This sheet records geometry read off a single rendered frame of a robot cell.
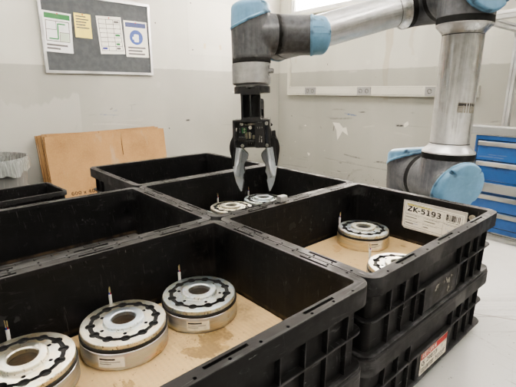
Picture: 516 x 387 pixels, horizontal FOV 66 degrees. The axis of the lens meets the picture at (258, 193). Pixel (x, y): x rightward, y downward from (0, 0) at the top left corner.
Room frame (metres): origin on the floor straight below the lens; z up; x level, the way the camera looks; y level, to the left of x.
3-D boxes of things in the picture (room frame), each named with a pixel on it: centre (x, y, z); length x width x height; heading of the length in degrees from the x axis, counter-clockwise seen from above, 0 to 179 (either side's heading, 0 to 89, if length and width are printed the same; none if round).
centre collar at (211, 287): (0.50, 0.08, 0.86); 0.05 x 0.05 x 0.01
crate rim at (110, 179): (1.09, 0.22, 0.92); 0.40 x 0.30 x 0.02; 132
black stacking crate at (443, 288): (0.65, -0.18, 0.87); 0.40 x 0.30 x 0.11; 132
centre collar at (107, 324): (0.43, 0.17, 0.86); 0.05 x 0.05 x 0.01
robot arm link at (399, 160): (1.05, -0.41, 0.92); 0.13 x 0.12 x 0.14; 14
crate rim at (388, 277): (0.65, -0.18, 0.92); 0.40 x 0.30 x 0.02; 132
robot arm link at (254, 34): (0.81, 0.01, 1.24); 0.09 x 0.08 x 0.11; 104
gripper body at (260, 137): (0.80, 0.01, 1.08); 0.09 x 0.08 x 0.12; 176
